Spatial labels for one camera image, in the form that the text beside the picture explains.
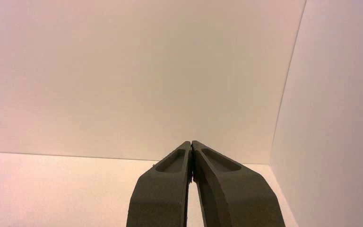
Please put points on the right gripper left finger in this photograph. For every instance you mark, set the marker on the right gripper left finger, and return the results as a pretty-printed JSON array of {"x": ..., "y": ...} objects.
[{"x": 162, "y": 194}]

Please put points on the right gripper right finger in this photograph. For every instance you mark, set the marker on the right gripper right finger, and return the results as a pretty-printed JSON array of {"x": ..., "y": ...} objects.
[{"x": 234, "y": 197}]

